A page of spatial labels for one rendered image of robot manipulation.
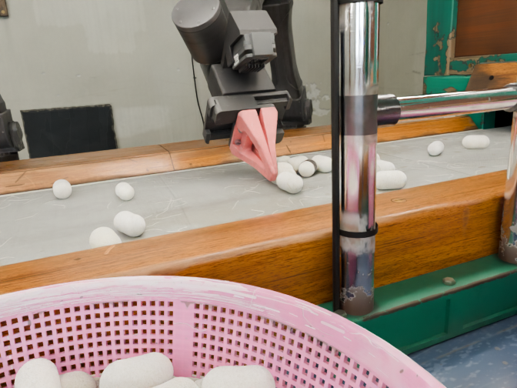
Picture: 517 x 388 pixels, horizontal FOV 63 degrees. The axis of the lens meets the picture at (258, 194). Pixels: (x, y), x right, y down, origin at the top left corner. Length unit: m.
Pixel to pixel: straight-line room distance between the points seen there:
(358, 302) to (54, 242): 0.25
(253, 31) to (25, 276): 0.32
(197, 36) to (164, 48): 2.01
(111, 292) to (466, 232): 0.26
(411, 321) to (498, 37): 0.68
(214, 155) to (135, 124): 1.90
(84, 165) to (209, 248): 0.37
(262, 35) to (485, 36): 0.55
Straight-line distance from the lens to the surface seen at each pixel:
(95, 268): 0.26
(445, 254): 0.36
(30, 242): 0.40
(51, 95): 2.52
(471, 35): 0.95
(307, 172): 0.51
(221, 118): 0.48
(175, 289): 0.22
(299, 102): 0.91
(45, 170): 0.61
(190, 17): 0.51
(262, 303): 0.20
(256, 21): 0.49
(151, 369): 0.21
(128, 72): 2.50
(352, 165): 0.25
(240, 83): 0.51
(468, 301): 0.35
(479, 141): 0.70
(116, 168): 0.60
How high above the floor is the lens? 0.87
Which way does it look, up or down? 16 degrees down
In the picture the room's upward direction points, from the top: 3 degrees counter-clockwise
